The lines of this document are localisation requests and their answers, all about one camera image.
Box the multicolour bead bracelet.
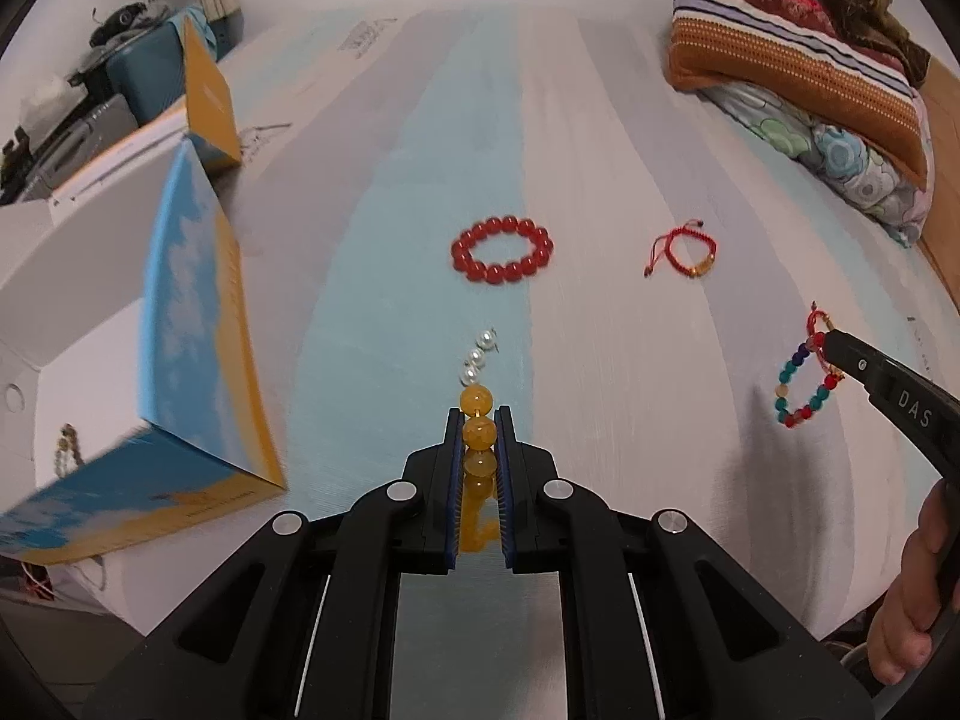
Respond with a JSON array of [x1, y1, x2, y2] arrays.
[[773, 340, 842, 430]]

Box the red string bracelet gold charm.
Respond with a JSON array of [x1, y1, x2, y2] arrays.
[[643, 220, 718, 280]]

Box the yellow amber bead bracelet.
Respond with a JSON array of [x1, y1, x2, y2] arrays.
[[455, 383, 503, 556]]

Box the white pearl strand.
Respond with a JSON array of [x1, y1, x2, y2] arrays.
[[459, 327, 500, 387]]

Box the red bead bracelet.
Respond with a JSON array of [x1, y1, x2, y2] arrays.
[[449, 214, 557, 286]]

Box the right hand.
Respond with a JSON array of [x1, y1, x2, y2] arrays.
[[867, 479, 955, 686]]

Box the floral quilt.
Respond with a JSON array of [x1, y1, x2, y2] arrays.
[[701, 82, 932, 247]]

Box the blue white cardboard box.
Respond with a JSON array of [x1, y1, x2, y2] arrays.
[[0, 13, 288, 616]]

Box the striped folded blanket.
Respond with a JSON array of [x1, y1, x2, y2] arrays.
[[665, 0, 928, 188]]

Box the striped bed sheet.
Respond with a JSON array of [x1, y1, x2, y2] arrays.
[[221, 10, 958, 632]]

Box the grey suitcase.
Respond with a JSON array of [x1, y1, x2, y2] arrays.
[[2, 94, 139, 205]]

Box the teal suitcase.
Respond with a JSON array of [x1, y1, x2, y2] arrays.
[[106, 5, 221, 125]]

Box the white plastic bag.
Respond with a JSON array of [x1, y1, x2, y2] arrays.
[[20, 75, 76, 130]]

